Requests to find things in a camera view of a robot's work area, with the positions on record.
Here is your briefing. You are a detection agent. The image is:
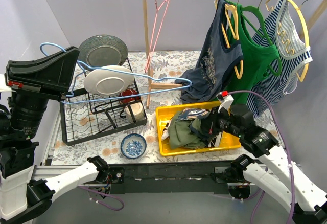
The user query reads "light blue wire hanger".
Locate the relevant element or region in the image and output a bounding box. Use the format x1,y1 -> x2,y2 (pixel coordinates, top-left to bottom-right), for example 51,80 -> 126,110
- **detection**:
39,42 -> 193,105

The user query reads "olive green tank top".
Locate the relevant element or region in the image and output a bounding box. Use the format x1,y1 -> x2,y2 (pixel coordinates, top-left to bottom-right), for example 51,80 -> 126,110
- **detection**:
168,108 -> 222,150

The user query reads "pink wire hanger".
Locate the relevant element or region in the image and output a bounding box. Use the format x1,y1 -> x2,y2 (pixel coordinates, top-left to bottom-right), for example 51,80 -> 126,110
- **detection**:
145,0 -> 170,72

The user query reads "black white striped tank top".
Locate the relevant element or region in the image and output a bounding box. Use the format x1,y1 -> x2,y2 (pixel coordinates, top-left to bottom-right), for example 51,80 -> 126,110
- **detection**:
161,122 -> 170,141

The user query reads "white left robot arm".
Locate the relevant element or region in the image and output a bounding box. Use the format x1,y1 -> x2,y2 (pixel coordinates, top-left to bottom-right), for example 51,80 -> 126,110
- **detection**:
1,47 -> 109,223

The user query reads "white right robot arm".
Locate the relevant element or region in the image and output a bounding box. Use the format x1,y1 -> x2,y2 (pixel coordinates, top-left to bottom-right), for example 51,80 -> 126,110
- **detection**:
201,105 -> 326,223

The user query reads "navy blue tank top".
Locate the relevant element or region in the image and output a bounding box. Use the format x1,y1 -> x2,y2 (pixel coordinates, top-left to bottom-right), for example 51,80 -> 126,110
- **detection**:
175,0 -> 243,104

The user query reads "navy white striped tank top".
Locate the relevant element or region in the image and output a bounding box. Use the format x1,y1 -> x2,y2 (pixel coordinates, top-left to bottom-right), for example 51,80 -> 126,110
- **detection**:
251,0 -> 313,105

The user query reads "yellow plastic hanger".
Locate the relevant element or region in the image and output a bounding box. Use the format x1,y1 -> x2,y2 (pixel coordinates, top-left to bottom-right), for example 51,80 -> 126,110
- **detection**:
221,4 -> 244,79

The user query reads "wooden yellow curved hanger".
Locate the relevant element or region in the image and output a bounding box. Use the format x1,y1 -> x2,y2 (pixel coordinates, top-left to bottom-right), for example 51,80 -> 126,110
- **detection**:
264,0 -> 315,82

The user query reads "green plastic hanger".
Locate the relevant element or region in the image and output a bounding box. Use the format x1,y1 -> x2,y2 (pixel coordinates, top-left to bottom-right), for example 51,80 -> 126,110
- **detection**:
226,0 -> 282,76

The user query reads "yellow plastic tray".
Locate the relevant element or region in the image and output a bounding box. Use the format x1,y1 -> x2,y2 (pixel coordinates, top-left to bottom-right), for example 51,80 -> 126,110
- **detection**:
156,101 -> 241,156

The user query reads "white ceramic plate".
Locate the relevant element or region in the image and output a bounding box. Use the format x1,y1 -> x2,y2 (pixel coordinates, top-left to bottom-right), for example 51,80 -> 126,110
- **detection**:
84,65 -> 134,96

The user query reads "dark green patterned plate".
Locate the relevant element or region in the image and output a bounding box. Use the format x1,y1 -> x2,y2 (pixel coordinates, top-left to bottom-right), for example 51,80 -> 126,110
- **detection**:
78,35 -> 128,67

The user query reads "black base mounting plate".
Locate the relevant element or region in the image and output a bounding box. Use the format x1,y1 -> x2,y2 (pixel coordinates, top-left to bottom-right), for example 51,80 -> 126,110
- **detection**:
109,161 -> 252,199

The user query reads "red cup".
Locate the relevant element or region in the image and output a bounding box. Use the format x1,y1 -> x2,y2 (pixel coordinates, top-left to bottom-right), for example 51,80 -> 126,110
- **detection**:
119,88 -> 141,104

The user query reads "beige ceramic mug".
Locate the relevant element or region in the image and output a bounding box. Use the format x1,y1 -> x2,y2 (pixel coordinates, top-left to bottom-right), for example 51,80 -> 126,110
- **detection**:
124,102 -> 145,123

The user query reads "blue white patterned bowl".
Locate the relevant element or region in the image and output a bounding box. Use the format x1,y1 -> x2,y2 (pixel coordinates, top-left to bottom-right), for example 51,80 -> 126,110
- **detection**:
121,133 -> 147,159

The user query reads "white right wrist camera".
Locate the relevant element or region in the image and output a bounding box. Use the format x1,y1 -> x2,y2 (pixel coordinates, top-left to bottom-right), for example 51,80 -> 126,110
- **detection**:
216,91 -> 234,113

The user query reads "black wire dish rack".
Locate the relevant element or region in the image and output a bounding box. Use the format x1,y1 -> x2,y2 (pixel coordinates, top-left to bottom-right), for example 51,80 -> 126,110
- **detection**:
59,73 -> 147,146

